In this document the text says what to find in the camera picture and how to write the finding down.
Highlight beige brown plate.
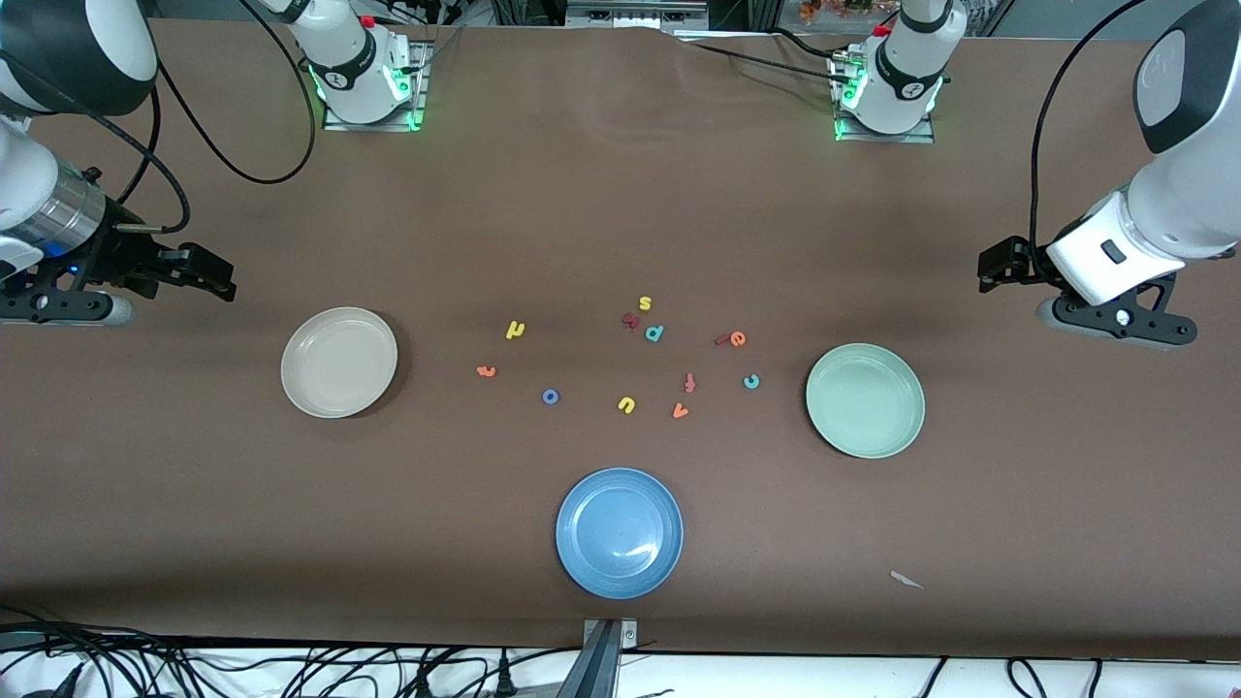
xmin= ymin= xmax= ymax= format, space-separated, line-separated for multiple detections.
xmin=280 ymin=306 xmax=399 ymax=420

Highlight pale green plate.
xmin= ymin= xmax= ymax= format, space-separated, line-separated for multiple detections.
xmin=805 ymin=342 xmax=927 ymax=460

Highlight orange artificial flowers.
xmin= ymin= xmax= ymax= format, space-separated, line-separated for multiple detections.
xmin=800 ymin=0 xmax=898 ymax=20

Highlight brown table cover sheet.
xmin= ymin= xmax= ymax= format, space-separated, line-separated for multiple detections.
xmin=0 ymin=17 xmax=1241 ymax=662

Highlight grey power strip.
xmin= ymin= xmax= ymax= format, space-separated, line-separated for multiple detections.
xmin=565 ymin=0 xmax=711 ymax=28

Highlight blue plate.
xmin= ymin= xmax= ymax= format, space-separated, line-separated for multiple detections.
xmin=555 ymin=467 xmax=684 ymax=600

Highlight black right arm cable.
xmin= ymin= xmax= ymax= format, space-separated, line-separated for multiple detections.
xmin=0 ymin=0 xmax=319 ymax=236

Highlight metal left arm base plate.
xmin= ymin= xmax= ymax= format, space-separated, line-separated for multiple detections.
xmin=832 ymin=53 xmax=937 ymax=145

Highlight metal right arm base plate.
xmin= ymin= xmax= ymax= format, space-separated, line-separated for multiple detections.
xmin=322 ymin=41 xmax=429 ymax=133

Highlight black base power cable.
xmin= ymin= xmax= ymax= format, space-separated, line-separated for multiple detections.
xmin=679 ymin=27 xmax=859 ymax=88

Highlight black floor cable bundle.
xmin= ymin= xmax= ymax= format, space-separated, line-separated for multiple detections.
xmin=916 ymin=657 xmax=1106 ymax=698
xmin=0 ymin=606 xmax=292 ymax=698
xmin=291 ymin=648 xmax=583 ymax=698

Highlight metal table clamp bracket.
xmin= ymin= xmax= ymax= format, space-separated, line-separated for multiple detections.
xmin=555 ymin=618 xmax=641 ymax=698

